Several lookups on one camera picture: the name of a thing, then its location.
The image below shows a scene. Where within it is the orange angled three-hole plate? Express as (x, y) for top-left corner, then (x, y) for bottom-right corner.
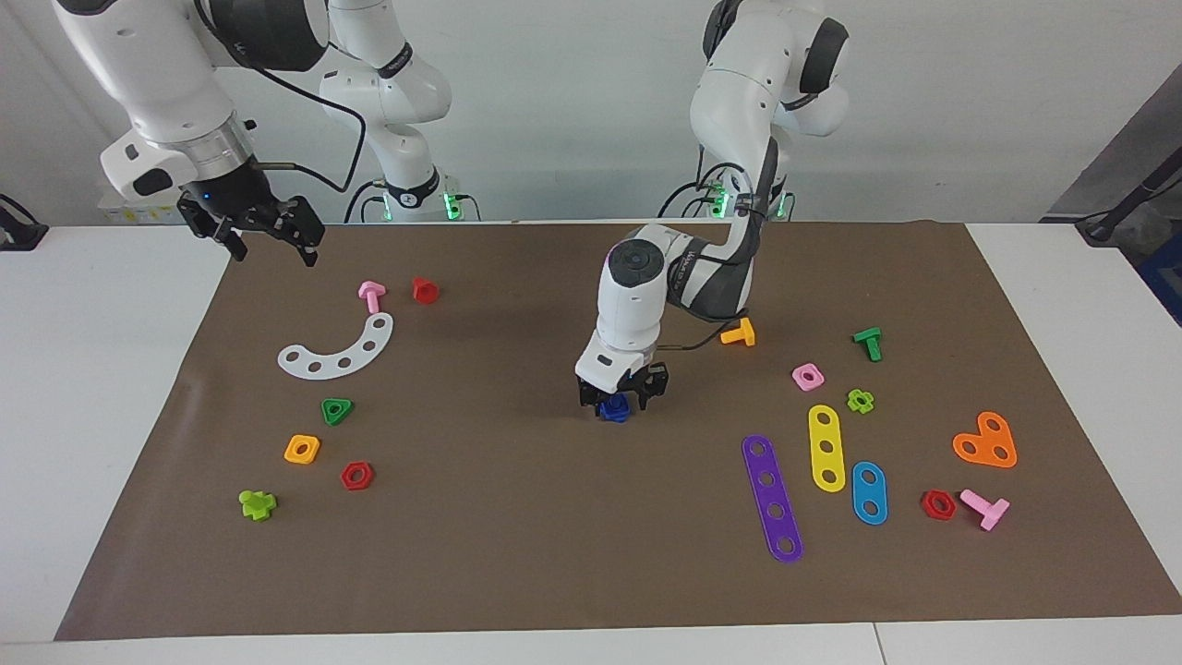
(952, 411), (1019, 470)

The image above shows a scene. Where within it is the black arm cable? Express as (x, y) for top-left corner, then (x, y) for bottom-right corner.
(658, 312), (741, 354)
(242, 51), (371, 196)

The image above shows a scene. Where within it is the blue two-hole plate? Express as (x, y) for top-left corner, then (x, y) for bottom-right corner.
(850, 461), (889, 526)

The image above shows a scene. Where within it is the brown table mat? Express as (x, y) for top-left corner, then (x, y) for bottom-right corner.
(55, 220), (1182, 642)

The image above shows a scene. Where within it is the black clamp with cable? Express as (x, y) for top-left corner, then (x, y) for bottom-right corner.
(0, 193), (50, 253)

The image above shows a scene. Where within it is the purple four-hole plate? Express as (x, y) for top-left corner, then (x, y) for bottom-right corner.
(741, 434), (805, 564)

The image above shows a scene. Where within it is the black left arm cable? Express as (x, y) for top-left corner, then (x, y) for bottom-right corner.
(658, 312), (741, 354)

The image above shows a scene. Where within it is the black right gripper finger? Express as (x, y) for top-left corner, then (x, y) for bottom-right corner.
(211, 222), (249, 264)
(287, 197), (326, 270)

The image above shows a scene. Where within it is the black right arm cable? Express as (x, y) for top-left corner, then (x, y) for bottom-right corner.
(242, 51), (371, 196)

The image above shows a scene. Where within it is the white cardboard box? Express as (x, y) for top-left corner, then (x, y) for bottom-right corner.
(100, 196), (187, 226)

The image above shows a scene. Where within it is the yellow three-hole plate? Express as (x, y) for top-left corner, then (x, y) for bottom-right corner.
(807, 405), (848, 494)

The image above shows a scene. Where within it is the white curved five-hole plate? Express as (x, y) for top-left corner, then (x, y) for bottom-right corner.
(277, 312), (395, 381)

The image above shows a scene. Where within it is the black base cable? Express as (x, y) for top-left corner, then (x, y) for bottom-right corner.
(657, 175), (718, 221)
(344, 179), (382, 225)

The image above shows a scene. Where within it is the blue crate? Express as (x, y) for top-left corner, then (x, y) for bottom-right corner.
(1137, 230), (1182, 327)

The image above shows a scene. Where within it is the black stand pole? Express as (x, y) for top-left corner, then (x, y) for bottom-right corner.
(1075, 152), (1182, 247)

